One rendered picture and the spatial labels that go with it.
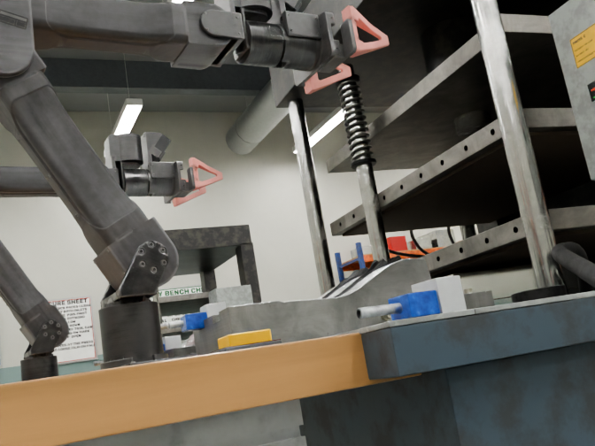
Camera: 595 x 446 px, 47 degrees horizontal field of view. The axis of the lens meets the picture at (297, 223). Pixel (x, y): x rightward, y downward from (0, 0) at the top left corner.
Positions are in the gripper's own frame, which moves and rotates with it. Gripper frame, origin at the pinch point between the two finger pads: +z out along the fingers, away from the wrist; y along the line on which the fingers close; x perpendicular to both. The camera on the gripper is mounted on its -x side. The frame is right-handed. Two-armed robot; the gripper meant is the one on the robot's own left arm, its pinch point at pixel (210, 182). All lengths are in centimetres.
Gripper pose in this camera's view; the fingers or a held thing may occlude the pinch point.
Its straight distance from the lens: 151.8
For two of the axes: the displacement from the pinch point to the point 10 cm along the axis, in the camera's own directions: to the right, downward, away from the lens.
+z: 8.7, -0.3, 5.0
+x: 1.5, 9.7, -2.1
